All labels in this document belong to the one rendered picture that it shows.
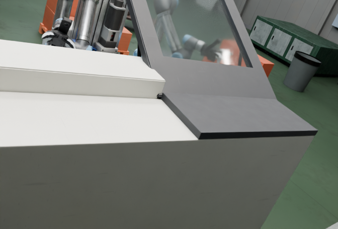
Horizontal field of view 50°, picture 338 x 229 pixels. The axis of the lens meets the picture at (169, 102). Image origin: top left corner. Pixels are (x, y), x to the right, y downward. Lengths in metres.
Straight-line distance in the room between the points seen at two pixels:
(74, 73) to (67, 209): 0.43
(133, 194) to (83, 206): 0.17
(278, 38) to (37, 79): 9.43
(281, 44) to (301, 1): 2.66
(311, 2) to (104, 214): 11.57
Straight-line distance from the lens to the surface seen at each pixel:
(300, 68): 8.17
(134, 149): 1.14
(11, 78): 1.21
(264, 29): 10.67
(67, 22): 1.83
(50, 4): 6.06
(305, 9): 12.53
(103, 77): 1.30
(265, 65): 6.55
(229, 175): 1.53
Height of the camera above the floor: 2.05
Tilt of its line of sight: 24 degrees down
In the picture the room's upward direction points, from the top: 21 degrees clockwise
